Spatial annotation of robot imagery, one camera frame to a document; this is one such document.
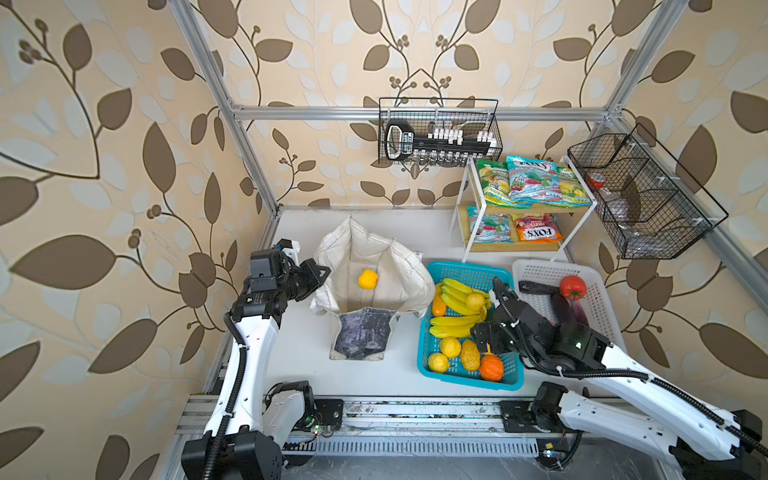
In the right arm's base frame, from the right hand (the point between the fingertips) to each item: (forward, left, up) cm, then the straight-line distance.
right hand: (487, 331), depth 73 cm
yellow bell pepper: (+23, +31, -11) cm, 40 cm away
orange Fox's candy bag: (+30, -22, +3) cm, 37 cm away
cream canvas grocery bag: (+2, +31, +4) cm, 31 cm away
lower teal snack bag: (+30, -8, +4) cm, 32 cm away
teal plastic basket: (+26, -7, -16) cm, 32 cm away
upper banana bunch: (+15, +2, -11) cm, 18 cm away
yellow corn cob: (-2, +3, -11) cm, 11 cm away
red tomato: (+16, -31, -7) cm, 36 cm away
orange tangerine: (-6, -2, -10) cm, 11 cm away
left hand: (+15, +39, +8) cm, 42 cm away
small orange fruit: (+13, +9, -11) cm, 19 cm away
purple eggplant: (+10, -33, -12) cm, 36 cm away
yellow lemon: (0, +8, -11) cm, 13 cm away
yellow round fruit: (-4, +11, -11) cm, 17 cm away
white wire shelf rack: (+34, +1, +18) cm, 38 cm away
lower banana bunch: (+7, +6, -12) cm, 15 cm away
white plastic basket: (+20, -23, -11) cm, 32 cm away
